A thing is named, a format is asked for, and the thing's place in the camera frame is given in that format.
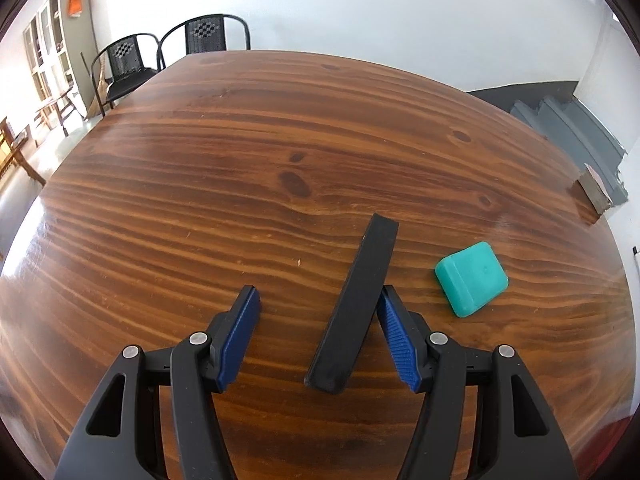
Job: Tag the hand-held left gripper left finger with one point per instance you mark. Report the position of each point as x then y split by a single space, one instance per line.
240 340

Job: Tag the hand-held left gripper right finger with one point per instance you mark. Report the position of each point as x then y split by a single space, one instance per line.
397 340

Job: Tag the long black case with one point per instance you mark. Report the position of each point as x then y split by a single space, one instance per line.
355 310

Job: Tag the wooden desktop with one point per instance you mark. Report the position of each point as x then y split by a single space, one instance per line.
250 160

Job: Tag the teal plastic box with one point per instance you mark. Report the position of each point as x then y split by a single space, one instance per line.
472 280

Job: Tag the grey staircase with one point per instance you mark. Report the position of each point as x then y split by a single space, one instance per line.
575 125

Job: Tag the broom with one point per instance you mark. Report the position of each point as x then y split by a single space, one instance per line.
100 90

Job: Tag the wooden furniture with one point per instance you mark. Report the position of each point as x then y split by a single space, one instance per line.
17 155

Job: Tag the black metal chair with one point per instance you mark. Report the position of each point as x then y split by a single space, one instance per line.
125 60
205 35

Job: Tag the grey board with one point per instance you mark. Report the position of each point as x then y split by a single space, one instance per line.
82 45

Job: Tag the white shelf cabinet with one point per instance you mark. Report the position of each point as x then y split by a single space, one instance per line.
45 45

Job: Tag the orange sign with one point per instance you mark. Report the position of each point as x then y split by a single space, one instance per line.
75 4

